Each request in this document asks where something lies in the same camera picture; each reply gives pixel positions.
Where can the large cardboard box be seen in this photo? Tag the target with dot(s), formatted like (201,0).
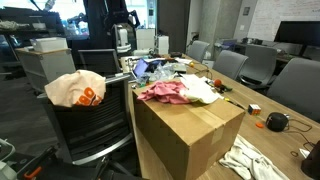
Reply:
(186,133)

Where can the grey conference chair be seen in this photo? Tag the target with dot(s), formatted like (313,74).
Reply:
(261,63)
(230,64)
(296,88)
(198,50)

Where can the white wall whiteboard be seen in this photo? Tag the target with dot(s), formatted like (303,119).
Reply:
(283,11)

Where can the large grey office chair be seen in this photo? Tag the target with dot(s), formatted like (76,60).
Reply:
(93,126)

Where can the white box appliance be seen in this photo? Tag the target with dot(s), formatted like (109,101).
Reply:
(145,39)

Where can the crumpled white rag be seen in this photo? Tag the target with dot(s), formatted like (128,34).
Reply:
(250,160)

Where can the pink shirt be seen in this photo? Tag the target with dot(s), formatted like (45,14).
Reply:
(165,92)

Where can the Rubik's cube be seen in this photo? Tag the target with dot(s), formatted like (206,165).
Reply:
(254,109)

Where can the black mesh chair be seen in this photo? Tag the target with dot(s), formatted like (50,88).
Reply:
(98,62)

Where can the small orange ball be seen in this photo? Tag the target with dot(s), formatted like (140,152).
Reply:
(217,82)

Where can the clear plastic bags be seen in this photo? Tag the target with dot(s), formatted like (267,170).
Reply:
(161,73)

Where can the small orange disc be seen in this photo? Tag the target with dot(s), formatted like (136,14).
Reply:
(259,125)

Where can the white drawer cabinet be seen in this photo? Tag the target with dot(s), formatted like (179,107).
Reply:
(45,70)

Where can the silver laptop with lit screen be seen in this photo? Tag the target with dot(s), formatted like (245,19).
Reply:
(140,67)

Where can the peach shirt with orange print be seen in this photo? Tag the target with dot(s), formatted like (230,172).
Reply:
(70,88)

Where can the white plastic bin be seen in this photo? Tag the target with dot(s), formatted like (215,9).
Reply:
(48,44)

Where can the dark rounded object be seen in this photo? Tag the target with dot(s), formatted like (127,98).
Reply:
(312,163)

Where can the round black speaker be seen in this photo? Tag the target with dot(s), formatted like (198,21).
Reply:
(276,122)

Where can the white shirt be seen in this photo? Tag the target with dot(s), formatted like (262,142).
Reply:
(200,88)

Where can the black computer monitor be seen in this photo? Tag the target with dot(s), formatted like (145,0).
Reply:
(298,33)

